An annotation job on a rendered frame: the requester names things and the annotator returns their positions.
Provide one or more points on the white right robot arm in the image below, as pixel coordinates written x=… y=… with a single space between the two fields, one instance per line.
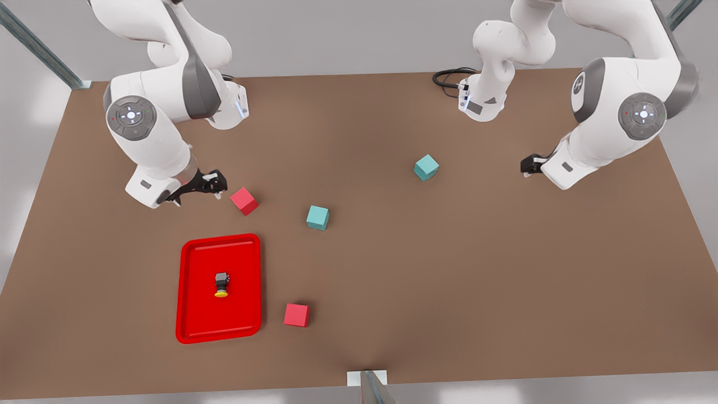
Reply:
x=151 y=106

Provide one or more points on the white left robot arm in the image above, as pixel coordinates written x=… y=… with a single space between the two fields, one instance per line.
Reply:
x=622 y=106

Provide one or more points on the red cube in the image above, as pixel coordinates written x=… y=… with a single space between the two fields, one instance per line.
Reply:
x=296 y=315
x=244 y=201

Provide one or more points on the black and yellow push button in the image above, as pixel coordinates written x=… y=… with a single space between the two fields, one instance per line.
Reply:
x=221 y=284

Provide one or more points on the teal cube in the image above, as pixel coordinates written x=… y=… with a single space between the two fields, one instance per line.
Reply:
x=426 y=167
x=317 y=217

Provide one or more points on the red plastic tray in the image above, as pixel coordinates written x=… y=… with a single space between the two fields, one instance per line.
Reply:
x=219 y=288

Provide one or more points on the silver frame post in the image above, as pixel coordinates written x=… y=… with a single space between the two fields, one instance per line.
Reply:
x=683 y=11
x=372 y=388
x=39 y=47

